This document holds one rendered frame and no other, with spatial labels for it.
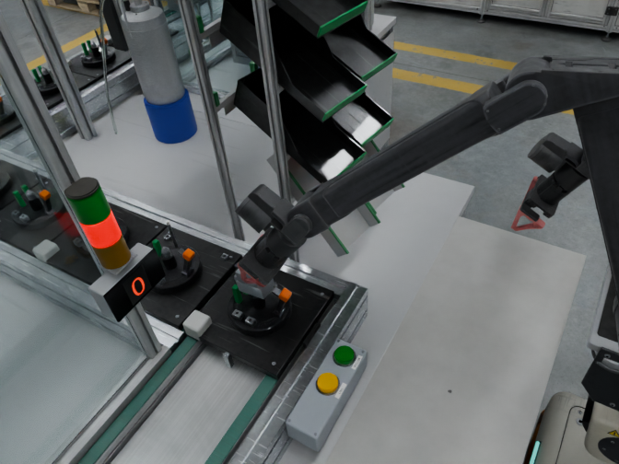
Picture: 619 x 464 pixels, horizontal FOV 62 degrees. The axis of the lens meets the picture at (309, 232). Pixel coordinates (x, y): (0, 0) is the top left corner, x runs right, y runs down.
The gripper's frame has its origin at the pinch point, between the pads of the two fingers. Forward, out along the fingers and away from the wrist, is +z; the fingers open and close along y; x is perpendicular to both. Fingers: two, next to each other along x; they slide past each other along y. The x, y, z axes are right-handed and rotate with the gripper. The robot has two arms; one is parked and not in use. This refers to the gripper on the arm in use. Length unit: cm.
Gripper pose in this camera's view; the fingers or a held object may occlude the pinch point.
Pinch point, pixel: (251, 271)
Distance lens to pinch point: 105.0
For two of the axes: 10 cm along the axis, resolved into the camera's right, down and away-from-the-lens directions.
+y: -4.8, 6.4, -6.0
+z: -4.5, 4.1, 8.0
